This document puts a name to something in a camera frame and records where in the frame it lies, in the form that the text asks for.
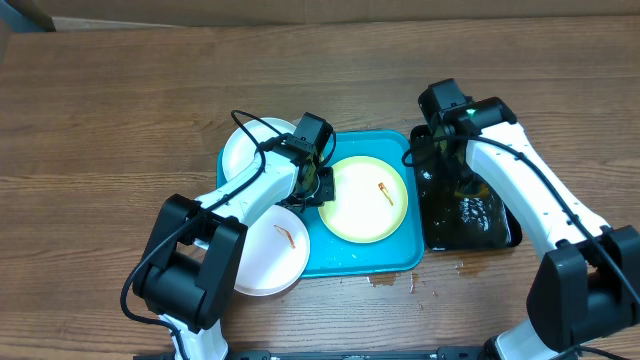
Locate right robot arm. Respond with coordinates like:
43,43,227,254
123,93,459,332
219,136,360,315
403,79,639,359

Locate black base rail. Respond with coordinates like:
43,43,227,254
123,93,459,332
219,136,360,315
133,343,501,360

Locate white plate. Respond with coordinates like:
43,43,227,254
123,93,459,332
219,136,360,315
218,117,296,180
234,205,310,297

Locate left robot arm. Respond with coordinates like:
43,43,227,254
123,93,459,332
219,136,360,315
120,113,337,359

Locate green yellow sponge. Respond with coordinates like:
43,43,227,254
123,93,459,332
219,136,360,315
454,183,490,199

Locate black water tray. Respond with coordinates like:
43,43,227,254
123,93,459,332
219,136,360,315
410,125,523,252

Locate yellow-green rimmed plate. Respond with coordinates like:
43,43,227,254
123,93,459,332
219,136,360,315
319,156,409,244

